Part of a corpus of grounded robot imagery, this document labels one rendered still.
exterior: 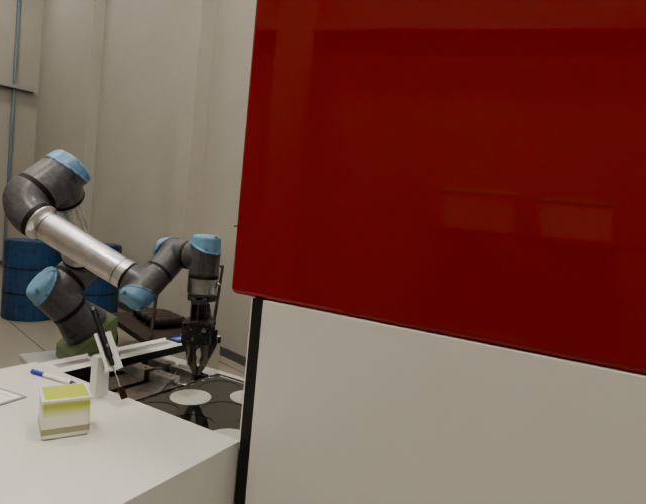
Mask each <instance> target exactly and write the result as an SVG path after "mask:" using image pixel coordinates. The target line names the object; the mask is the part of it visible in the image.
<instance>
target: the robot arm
mask: <svg viewBox="0 0 646 504"><path fill-rule="evenodd" d="M90 179H91V177H90V174H89V172H88V170H87V169H86V167H85V166H84V165H83V164H82V163H81V162H80V161H79V160H78V159H77V158H76V157H74V156H73V155H71V154H70V153H68V152H66V151H63V150H54V151H52V152H51V153H49V154H48V155H47V154H46V155H45V157H43V158H42V159H40V160H39V161H37V162H36V163H35V164H33V165H32V166H30V167H29V168H27V169H26V170H24V171H23V172H22V173H20V174H19V175H17V176H15V177H14V178H12V179H11V180H10V181H9V182H8V184H7V185H6V187H5V189H4V192H3V197H2V202H3V208H4V212H5V214H6V216H7V218H8V220H9V221H10V223H11V224H12V225H13V226H14V228H15V229H17V230H18V231H19V232H20V233H21V234H23V235H25V236H26V237H28V238H30V239H39V240H41V241H42V242H44V243H46V244H47V245H49V246H51V247H52V248H54V249H55V250H57V251H59V252H60V253H61V258H62V261H61V262H60V263H59V264H58V265H57V266H56V267H53V266H50V267H47V268H45V269H44V270H43V271H42V272H40V273H38V274H37V275H36V276H35V277H34V278H33V280H32V281H31V282H30V283H29V285H28V287H27V290H26V295H27V297H28V298H29V299H30V300H31V301H32V302H33V304H34V305H35V306H37V307H38V308H39V309H40V310H41V311H42V312H43V313H44V314H45V315H46V316H47V317H49V318H50V319H51V320H52V321H53V322H54V323H55V324H56V325H57V327H58V329H59V331H60V333H61V335H62V337H63V339H64V341H65V342H67V343H68V344H69V345H77V344H79V343H81V342H83V341H85V340H87V339H88V338H89V337H91V336H92V335H93V334H94V333H95V332H96V331H97V328H96V325H95V323H94V320H93V317H92V314H91V311H92V309H91V307H92V306H94V308H95V309H96V310H97V311H98V314H99V317H100V320H101V323H102V325H103V323H104V322H105V320H106V318H107V313H106V312H105V311H104V310H103V309H102V308H100V307H98V306H97V305H95V304H93V303H91V302H89V301H87V300H86V299H85V298H84V297H83V296H82V295H81V293H82V292H83V291H84V290H85V289H86V288H87V287H88V286H89V285H90V284H91V283H92V282H93V281H94V280H95V279H97V278H98V277H101V278H102V279H104V280H106V281H107V282H109V283H110V284H112V285H114V286H115V287H117V288H119V289H120V292H119V297H120V299H121V300H122V302H123V303H124V304H126V305H127V306H128V307H129V308H131V309H133V310H135V311H143V310H145V309H146V308H147V307H148V306H149V305H150V304H151V303H152V302H153V301H155V300H156V298H157V296H158V295H159V294H160V293H161V292H162V291H163V290H164V289H165V288H166V286H167V285H168V284H169V283H170V282H171V281H172V280H173V279H174V278H175V277H176V275H177V274H178V273H179V272H180V271H181V270H182V269H183V268H184V269H189V274H188V285H187V292H188V293H189V294H188V298H187V299H188V300H189V301H191V309H190V317H187V318H186V319H185V320H184V321H183V322H182V333H181V343H182V346H183V348H184V350H185V352H186V359H187V365H189V367H190V369H191V371H192V373H193V374H194V375H195V376H198V375H199V374H200V373H201V372H202V371H203V370H204V368H205V367H206V365H207V363H208V361H209V359H210V357H211V355H212V353H213V351H214V350H215V348H216V346H217V342H218V335H217V333H218V330H215V325H216V322H215V319H214V318H212V314H211V308H210V304H208V302H215V301H216V294H217V291H218V287H220V286H221V284H220V283H217V282H218V279H219V269H220V257H221V253H222V251H221V238H220V237H219V236H217V235H210V234H193V235H192V238H191V240H185V239H179V238H176V237H171V238H161V239H160V240H158V241H157V242H156V244H155V247H154V248H153V257H152V258H151V259H150V260H149V261H148V262H147V263H146V264H145V265H144V266H143V267H142V266H141V265H139V264H137V263H135V262H134V261H132V260H131V259H129V258H127V257H126V256H124V255H123V254H121V253H119V252H118V251H116V250H114V249H113V248H111V247H110V246H108V245H106V244H105V243H103V242H101V241H100V240H98V239H97V238H95V237H93V236H92V235H91V234H90V231H89V227H88V224H87V220H86V217H85V213H84V209H83V206H82V202H83V201H84V199H85V192H84V188H83V186H84V185H85V184H88V182H89V181H90ZM185 327H186V328H185ZM198 345H201V346H200V351H201V357H200V359H199V362H200V364H199V366H197V363H196V360H197V356H196V351H197V349H198Z"/></svg>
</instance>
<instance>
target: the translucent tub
mask: <svg viewBox="0 0 646 504"><path fill-rule="evenodd" d="M38 390H39V394H40V397H39V413H38V426H39V431H40V436H41V439H42V440H49V439H56V438H62V437H69V436H75V435H82V434H86V433H88V431H89V430H90V423H89V419H90V404H91V400H92V399H93V396H92V394H91V392H90V390H89V388H88V386H87V384H86V383H85V382H84V383H74V384H64V385H53V386H43V387H39V388H38Z"/></svg>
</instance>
